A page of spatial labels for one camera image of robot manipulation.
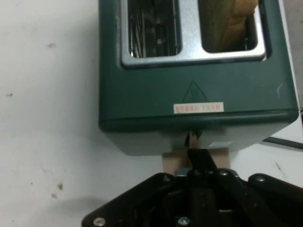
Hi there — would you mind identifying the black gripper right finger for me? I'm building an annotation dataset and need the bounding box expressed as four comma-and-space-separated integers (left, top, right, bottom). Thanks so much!
201, 148, 303, 227

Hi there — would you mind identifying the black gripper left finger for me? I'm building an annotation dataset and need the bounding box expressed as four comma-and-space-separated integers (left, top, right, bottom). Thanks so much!
81, 148, 205, 227

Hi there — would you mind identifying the toasted bread slice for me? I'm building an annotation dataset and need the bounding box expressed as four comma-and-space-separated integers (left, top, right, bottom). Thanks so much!
219, 0, 259, 52

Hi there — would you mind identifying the dark green toaster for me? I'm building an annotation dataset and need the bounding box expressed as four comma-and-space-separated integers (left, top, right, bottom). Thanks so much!
98, 0, 300, 157

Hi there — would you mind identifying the beige toaster lever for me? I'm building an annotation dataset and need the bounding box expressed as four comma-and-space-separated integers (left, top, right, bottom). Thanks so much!
161, 132, 232, 177

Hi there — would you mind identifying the black toaster power cord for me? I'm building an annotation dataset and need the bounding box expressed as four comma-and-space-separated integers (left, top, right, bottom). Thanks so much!
261, 136, 303, 150

